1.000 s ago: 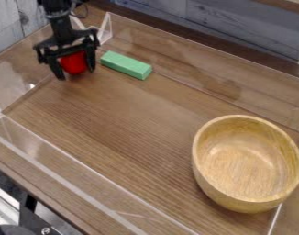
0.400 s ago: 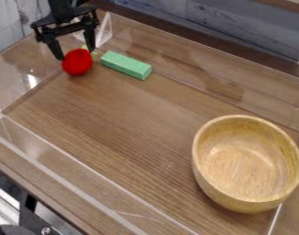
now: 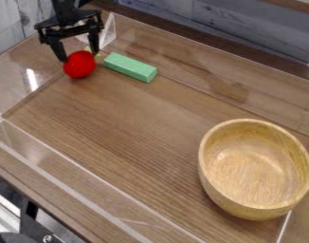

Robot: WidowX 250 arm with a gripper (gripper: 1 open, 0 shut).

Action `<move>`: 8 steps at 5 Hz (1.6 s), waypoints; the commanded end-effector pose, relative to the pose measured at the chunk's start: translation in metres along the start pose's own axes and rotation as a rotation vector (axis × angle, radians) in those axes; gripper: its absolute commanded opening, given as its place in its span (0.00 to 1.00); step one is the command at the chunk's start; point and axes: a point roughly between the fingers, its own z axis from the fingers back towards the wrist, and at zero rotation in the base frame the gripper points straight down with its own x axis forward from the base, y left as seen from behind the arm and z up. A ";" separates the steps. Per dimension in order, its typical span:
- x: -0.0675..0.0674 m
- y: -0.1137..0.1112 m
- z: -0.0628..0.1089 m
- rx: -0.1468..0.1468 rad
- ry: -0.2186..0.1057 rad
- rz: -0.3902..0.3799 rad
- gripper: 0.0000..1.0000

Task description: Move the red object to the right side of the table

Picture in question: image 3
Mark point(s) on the clear acrylic corner bracket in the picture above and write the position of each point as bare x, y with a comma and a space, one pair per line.
108, 34

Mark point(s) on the clear acrylic tray wall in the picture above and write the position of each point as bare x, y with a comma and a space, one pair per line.
102, 149

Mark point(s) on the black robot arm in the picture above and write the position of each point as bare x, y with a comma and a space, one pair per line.
64, 7

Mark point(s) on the green rectangular block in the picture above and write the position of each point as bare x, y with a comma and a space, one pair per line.
131, 67

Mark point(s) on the wooden bowl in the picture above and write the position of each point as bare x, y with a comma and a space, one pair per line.
253, 168

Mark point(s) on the black table leg bracket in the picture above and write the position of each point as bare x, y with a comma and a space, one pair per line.
42, 227

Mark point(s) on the red toy strawberry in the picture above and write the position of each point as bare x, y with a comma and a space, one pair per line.
80, 63

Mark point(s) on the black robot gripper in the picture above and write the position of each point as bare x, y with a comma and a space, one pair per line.
80, 22

